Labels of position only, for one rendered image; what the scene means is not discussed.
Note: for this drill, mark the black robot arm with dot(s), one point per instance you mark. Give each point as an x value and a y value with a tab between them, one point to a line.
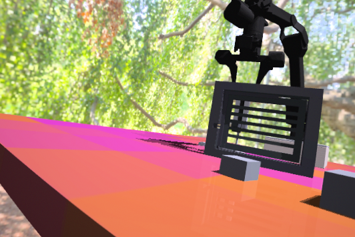
252	15

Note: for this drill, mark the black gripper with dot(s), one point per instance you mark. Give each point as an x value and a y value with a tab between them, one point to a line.
267	62

